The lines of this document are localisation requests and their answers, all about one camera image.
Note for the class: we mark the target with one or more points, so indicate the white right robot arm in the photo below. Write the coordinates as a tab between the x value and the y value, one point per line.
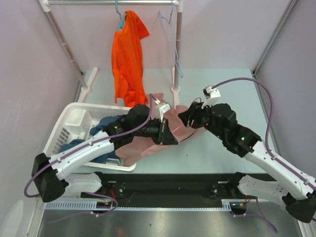
293	190

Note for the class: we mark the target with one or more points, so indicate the light blue clothes hanger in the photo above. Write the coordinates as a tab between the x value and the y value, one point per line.
171	43

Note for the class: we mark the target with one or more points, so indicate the teal clothes hanger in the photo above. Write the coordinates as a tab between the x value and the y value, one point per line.
122	17

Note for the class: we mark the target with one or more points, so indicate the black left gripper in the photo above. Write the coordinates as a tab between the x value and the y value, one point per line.
164	136

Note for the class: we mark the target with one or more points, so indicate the orange t shirt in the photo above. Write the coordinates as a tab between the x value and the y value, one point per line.
127	61

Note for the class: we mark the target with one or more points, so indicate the metal clothes rack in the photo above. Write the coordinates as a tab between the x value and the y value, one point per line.
86	87

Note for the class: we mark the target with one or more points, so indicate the pink printed t shirt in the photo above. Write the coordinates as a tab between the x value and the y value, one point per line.
142	147

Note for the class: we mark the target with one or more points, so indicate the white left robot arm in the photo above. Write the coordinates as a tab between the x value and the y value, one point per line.
52	175

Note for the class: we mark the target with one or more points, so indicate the pink clothes hanger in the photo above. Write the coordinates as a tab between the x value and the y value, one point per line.
182	132

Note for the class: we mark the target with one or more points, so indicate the white plastic laundry basket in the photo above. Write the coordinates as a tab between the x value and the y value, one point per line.
75	122

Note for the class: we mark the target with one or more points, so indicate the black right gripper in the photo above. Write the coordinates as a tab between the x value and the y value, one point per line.
193	113

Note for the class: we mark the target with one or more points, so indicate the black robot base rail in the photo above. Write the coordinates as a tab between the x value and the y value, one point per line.
171	190

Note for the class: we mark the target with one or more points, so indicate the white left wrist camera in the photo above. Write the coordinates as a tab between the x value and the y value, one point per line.
161	109

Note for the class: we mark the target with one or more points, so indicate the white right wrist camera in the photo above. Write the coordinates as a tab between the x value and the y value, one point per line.
212	95

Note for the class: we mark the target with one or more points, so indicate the aluminium corner frame post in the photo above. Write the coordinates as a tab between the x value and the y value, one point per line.
275	35

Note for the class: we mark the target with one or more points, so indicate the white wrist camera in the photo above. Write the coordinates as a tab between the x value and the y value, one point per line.
212	95
161	109

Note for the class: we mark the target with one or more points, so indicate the blue t shirt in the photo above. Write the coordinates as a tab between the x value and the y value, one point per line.
93	131

